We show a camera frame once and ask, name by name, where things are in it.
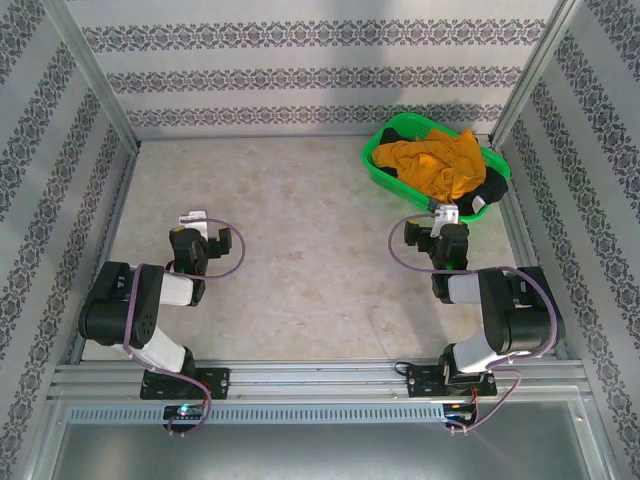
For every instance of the green plastic basket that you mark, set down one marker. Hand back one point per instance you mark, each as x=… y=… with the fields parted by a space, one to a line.
x=372 y=165

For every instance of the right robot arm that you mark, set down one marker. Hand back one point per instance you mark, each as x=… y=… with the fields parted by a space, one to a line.
x=525 y=325

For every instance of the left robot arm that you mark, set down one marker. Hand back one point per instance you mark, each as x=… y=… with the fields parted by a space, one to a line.
x=105 y=320

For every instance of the small circuit board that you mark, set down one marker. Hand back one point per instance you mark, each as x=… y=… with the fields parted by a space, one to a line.
x=457 y=412
x=182 y=412

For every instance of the aluminium mounting rail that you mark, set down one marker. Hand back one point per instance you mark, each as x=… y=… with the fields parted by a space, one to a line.
x=310 y=377

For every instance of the grey tape patch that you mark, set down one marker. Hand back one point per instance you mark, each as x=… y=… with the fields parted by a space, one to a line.
x=434 y=204

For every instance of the grey metal shelf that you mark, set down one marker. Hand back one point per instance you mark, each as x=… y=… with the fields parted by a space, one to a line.
x=310 y=450

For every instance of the black t-shirt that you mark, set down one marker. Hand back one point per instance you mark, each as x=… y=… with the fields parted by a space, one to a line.
x=492 y=187

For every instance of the aluminium side rail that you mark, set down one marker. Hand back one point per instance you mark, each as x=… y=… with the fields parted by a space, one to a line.
x=520 y=235
x=112 y=215

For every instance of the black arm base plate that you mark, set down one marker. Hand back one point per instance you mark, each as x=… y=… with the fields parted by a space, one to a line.
x=215 y=382
x=420 y=382

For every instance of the aluminium frame post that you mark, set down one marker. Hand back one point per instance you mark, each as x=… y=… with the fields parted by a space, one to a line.
x=95 y=75
x=535 y=70

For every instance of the orange t-shirt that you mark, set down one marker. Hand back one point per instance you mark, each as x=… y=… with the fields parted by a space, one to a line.
x=440 y=165

